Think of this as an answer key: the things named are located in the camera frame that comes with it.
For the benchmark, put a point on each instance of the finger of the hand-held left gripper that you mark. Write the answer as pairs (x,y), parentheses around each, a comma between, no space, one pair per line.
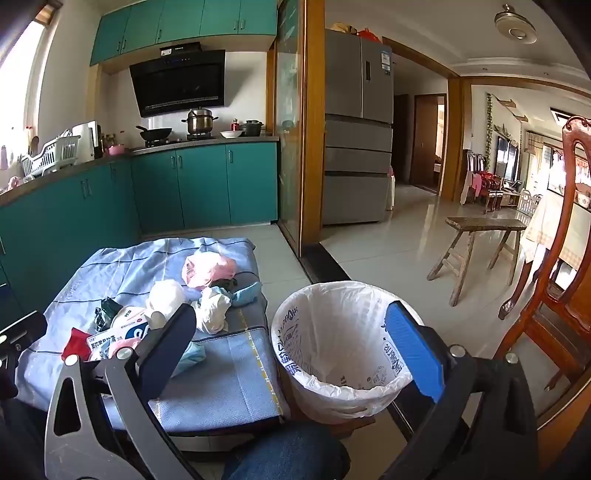
(27,325)

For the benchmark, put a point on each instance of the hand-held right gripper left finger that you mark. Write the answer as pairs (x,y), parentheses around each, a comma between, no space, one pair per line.
(168,350)

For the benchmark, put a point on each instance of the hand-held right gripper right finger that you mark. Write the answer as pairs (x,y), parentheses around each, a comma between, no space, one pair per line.
(411,350)

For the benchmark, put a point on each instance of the red wrapper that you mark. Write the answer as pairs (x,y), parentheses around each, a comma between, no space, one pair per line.
(76,346)

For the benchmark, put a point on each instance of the white plastic bag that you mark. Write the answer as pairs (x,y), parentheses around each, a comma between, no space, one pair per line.
(166,297)

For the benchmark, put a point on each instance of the white tissue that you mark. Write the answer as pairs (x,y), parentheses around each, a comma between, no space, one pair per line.
(213,309)

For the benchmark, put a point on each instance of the dark green foil wrapper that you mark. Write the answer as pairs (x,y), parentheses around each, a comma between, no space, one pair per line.
(107,314)

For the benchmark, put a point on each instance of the dark green scrap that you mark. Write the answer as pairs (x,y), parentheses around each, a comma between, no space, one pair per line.
(225,282)

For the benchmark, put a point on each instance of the pink plastic bag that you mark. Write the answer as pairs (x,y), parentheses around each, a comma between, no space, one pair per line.
(207,270)

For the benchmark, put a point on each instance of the white bag lined bin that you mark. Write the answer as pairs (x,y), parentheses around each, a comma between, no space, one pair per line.
(295,332)

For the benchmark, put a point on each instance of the blue cloth covered table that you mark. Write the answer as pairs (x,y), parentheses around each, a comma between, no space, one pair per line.
(138,263)

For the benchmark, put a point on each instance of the carved wooden chair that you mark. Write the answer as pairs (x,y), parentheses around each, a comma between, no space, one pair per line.
(545,295)

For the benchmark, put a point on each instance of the rustic wooden bench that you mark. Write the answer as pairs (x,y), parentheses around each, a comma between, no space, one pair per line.
(485,225)

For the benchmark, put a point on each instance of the person's jeans leg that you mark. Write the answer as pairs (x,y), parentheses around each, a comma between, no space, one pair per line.
(286,452)

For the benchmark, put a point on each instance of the teal lower cabinets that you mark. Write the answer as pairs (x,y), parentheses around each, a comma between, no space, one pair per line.
(194,184)

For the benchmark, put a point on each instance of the teal cabinets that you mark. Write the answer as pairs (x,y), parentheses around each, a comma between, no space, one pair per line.
(194,184)
(184,23)

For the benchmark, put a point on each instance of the white dish rack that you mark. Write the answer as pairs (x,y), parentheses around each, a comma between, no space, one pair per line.
(51,157)

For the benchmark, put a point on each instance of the table with cream tablecloth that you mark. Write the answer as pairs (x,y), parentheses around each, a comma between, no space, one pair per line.
(538,226)

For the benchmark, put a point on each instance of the row of red wooden chairs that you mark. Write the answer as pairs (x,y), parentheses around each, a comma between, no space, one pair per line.
(485,182)

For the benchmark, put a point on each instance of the white kitchen appliance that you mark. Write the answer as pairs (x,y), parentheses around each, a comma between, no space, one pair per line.
(85,141)

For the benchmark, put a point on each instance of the pink bowl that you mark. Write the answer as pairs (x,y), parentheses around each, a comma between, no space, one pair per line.
(115,150)

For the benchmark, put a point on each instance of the brown interior door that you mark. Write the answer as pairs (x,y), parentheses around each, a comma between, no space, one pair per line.
(425,143)

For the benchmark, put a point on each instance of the gas stove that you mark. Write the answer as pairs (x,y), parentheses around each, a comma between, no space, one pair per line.
(180,140)

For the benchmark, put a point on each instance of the flat television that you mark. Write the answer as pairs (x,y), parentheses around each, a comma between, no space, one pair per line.
(508,159)

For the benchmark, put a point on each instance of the black wok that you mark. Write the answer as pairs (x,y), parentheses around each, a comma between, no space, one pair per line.
(156,133)

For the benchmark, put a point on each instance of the silver refrigerator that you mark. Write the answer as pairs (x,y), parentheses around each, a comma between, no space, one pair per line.
(355,138)

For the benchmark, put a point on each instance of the white bowl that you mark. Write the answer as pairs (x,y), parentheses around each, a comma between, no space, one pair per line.
(231,134)

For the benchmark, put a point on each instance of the steel cooking pot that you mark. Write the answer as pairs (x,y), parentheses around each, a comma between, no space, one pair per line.
(199,122)

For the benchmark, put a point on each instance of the green vine garland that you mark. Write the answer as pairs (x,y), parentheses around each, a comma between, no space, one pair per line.
(489,129)

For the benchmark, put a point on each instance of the black pot with lid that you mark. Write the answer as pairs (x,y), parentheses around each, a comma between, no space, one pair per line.
(251,128)

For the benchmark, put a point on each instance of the kitchen window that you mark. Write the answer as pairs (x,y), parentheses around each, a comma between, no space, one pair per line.
(21,83)

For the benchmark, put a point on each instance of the wood framed glass sliding door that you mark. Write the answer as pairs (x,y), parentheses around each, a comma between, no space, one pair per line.
(291,138)

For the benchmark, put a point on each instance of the black range hood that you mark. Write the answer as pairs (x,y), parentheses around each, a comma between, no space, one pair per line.
(178,83)

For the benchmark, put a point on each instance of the ceiling air vent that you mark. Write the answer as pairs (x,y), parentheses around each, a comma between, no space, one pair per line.
(565,116)

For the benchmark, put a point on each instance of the red plastic bag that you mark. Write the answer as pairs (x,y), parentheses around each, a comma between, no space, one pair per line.
(369,36)

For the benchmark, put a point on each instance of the teal upper cabinets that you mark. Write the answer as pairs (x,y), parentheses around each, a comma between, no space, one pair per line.
(184,23)

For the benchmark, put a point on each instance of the round ceiling fan light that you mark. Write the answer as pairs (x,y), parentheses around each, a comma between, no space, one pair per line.
(515,25)

